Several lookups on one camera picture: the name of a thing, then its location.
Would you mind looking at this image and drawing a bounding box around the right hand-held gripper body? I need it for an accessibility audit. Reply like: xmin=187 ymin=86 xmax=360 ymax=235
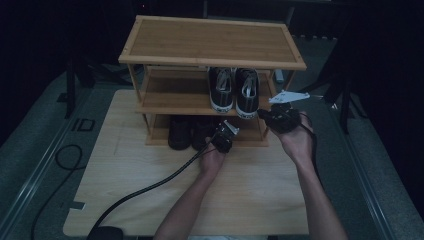
xmin=266 ymin=90 xmax=311 ymax=134

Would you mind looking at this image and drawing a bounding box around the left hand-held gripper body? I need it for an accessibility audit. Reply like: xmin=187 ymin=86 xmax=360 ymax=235
xmin=210 ymin=119 xmax=240 ymax=154

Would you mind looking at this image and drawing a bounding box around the black slip-on shoe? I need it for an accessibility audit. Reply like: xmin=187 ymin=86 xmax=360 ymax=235
xmin=191 ymin=114 xmax=219 ymax=152
xmin=167 ymin=114 xmax=193 ymax=151

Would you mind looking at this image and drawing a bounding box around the black white canvas sneaker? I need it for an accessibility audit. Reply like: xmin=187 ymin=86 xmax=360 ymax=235
xmin=234 ymin=68 xmax=260 ymax=119
xmin=208 ymin=67 xmax=236 ymax=114

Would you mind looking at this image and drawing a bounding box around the wooden shoe rack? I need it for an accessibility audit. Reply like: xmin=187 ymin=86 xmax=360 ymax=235
xmin=118 ymin=14 xmax=308 ymax=148

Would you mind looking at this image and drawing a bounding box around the person's left hand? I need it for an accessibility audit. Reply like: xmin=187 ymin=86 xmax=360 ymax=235
xmin=199 ymin=136 xmax=228 ymax=179

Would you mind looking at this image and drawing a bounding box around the person's right hand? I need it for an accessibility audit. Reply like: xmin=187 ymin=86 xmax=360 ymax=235
xmin=271 ymin=112 xmax=316 ymax=164

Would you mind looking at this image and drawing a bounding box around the black metal stand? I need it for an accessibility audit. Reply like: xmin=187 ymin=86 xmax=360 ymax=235
xmin=64 ymin=56 xmax=96 ymax=120
xmin=319 ymin=71 xmax=368 ymax=135

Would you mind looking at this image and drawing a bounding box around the dark round object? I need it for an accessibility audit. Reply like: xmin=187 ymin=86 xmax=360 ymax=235
xmin=87 ymin=226 xmax=124 ymax=240

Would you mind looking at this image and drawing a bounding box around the right hand-held gripper cable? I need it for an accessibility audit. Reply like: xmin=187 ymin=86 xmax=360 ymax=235
xmin=299 ymin=112 xmax=324 ymax=188

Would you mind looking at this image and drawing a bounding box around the thin black floor cable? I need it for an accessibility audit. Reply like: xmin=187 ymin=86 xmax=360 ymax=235
xmin=30 ymin=143 xmax=84 ymax=240

